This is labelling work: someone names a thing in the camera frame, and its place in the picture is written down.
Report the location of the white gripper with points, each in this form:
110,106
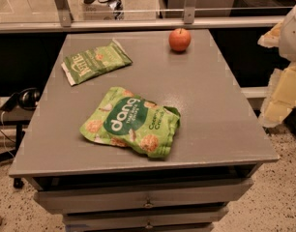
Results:
292,36

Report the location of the green dang rice chip bag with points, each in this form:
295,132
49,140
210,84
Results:
126,120

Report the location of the red apple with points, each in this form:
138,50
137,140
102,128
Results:
179,39

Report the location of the green kettle chips bag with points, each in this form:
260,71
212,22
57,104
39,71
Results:
90,63

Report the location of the grey drawer cabinet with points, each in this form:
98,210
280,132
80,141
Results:
218,137

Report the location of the grey drawer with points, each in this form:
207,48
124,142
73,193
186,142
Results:
146,219
88,200

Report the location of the white cardboard box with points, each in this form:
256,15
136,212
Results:
102,10

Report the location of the top grey drawer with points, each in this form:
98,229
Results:
88,200

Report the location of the black headphones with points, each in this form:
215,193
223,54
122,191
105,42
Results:
26,99

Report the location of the metal railing frame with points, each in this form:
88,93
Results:
32,16

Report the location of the black stand with cable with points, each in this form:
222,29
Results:
11,145

